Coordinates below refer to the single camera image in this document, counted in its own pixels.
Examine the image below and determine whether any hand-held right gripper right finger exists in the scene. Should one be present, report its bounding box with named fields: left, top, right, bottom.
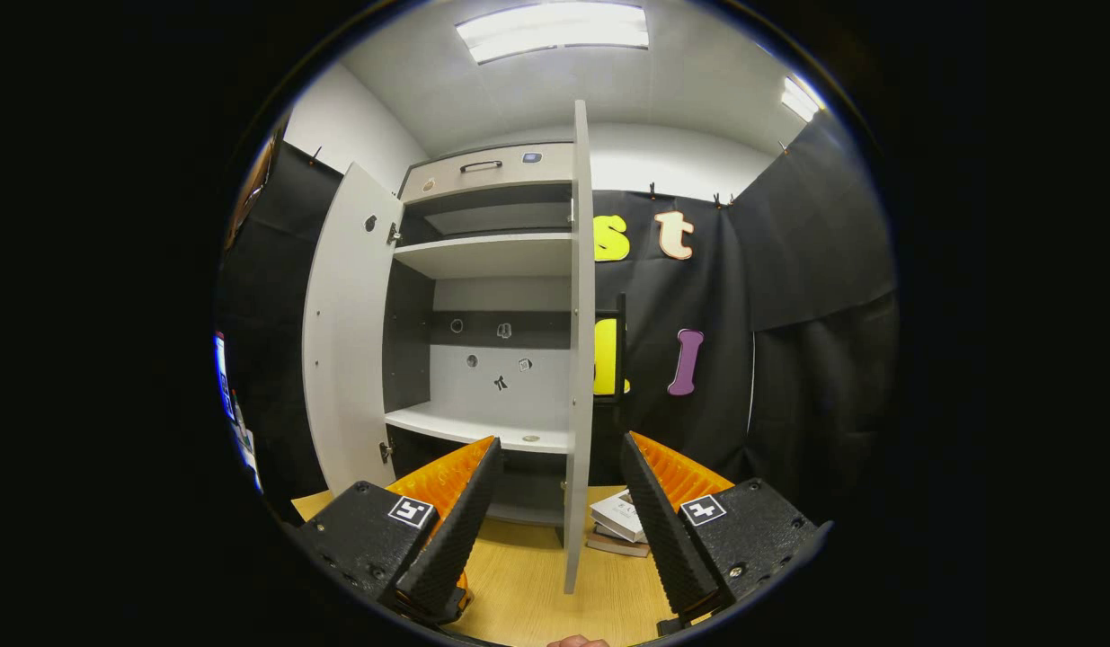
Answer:
left=620, top=431, right=830, bottom=624

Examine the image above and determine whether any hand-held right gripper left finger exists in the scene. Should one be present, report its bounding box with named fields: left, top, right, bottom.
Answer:
left=289, top=436, right=504, bottom=626

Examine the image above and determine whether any white cabinet door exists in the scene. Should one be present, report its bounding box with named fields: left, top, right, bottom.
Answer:
left=562, top=99, right=597, bottom=595
left=302, top=162, right=404, bottom=497

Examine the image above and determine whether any white and grey cabinet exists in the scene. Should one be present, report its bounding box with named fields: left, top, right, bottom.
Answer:
left=380, top=142, right=575, bottom=527

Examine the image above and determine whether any white cabinet drawer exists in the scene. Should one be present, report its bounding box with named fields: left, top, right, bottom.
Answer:
left=399, top=142, right=575, bottom=205

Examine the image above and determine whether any white book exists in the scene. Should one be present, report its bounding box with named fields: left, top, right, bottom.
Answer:
left=591, top=490, right=647, bottom=544

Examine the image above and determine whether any brown book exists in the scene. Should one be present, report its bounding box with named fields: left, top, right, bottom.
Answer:
left=586, top=528, right=651, bottom=558

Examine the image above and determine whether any computer monitor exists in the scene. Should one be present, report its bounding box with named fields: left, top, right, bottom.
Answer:
left=214, top=332, right=263, bottom=493

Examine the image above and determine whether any brown wooden panel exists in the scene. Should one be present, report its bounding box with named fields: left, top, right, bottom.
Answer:
left=228, top=133, right=282, bottom=250

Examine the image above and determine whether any small ceiling light panel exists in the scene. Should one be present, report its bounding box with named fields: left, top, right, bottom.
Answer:
left=781, top=75, right=823, bottom=123

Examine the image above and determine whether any large ceiling light panel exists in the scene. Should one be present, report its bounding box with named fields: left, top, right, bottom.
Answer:
left=455, top=2, right=651, bottom=66

